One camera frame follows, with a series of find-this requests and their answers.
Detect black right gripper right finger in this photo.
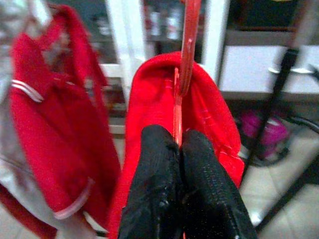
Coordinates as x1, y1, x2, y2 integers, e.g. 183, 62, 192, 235
179, 129, 259, 239

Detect red plastic hanger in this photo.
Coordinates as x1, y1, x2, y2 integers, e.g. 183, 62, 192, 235
172, 0, 201, 150

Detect pink floor appliance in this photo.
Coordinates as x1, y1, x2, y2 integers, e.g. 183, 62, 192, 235
239, 111, 290, 160

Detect red knit garment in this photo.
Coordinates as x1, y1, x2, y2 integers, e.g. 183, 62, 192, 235
107, 50, 246, 239

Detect white glass door cabinet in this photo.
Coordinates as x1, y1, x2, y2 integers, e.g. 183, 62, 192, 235
106, 0, 231, 136

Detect red garment white trim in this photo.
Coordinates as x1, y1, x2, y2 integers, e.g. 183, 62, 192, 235
9, 4, 122, 234

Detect black television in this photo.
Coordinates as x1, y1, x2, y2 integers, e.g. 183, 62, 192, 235
229, 0, 304, 29

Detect metal clothes rack black legs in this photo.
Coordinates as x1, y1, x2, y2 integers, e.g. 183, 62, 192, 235
243, 0, 319, 234

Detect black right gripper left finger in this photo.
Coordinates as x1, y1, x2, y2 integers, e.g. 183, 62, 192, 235
117, 124, 184, 239

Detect low white cabinet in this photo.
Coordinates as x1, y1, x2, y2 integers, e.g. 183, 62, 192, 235
219, 28, 319, 102

